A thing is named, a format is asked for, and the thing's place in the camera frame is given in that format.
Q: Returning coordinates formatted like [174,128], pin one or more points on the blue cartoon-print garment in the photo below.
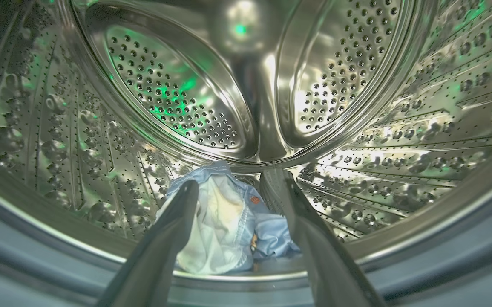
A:
[271,232]

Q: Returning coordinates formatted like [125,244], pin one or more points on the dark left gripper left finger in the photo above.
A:
[156,256]

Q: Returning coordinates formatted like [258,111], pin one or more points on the grey rubber door gasket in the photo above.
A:
[15,256]

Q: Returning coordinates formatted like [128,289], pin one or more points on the stainless steel washing machine drum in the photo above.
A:
[356,106]

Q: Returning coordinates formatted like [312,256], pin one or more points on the white garment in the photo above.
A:
[216,230]

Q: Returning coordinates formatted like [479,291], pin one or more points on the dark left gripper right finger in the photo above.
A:
[326,268]

